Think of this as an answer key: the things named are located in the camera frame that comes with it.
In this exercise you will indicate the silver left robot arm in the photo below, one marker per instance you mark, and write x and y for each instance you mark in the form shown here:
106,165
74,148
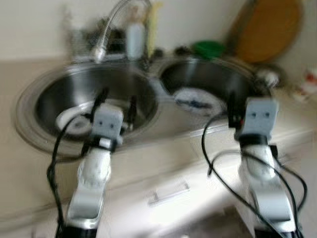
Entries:
96,171

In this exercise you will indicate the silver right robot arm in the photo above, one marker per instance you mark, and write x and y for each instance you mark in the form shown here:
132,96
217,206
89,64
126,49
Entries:
267,193

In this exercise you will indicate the beige kitchen counter cabinet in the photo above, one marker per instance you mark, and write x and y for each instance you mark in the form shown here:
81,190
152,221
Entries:
148,163

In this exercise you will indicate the dark kitchen utensil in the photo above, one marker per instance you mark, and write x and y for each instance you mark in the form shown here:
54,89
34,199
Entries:
240,25

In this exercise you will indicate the steel double basin sink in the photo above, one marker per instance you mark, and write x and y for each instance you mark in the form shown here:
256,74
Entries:
124,84

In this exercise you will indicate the white plate blue pattern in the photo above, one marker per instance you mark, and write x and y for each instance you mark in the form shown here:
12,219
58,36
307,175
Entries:
198,101

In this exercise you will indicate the translucent white soap bottle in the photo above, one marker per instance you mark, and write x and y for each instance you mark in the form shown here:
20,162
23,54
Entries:
135,39

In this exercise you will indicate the black sink plug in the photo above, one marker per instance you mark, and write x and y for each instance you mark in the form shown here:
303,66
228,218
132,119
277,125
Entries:
182,50

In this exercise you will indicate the white bottle orange label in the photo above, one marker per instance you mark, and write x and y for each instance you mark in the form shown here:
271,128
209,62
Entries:
309,84

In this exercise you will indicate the round wooden cutting board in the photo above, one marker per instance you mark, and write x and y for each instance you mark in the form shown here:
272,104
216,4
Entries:
270,29

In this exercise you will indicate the yellow dish scrubber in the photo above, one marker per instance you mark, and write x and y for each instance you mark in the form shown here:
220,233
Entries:
154,27

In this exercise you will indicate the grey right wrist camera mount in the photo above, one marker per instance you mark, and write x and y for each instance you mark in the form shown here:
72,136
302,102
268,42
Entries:
258,118

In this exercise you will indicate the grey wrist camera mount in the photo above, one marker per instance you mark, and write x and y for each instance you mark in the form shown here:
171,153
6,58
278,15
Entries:
107,123
258,118

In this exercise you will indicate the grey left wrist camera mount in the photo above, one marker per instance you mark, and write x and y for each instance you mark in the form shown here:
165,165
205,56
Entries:
107,123

